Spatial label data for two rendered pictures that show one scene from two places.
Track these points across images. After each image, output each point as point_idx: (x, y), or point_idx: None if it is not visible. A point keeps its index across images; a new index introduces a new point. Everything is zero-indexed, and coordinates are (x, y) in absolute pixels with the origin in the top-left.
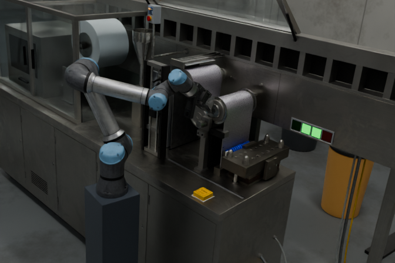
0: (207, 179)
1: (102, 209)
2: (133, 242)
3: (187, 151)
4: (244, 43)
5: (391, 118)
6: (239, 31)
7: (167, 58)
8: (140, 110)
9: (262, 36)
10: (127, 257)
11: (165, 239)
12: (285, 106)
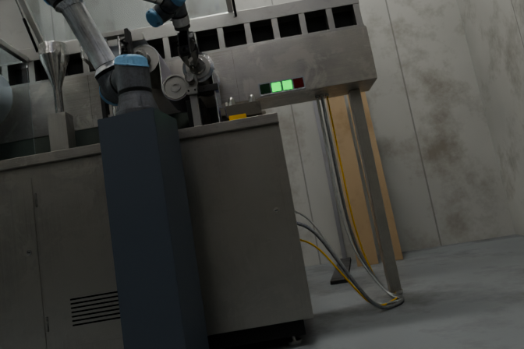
0: None
1: (154, 112)
2: (183, 191)
3: None
4: (174, 49)
5: (344, 40)
6: (171, 31)
7: (74, 98)
8: (67, 141)
9: (200, 25)
10: (183, 214)
11: (200, 219)
12: (247, 77)
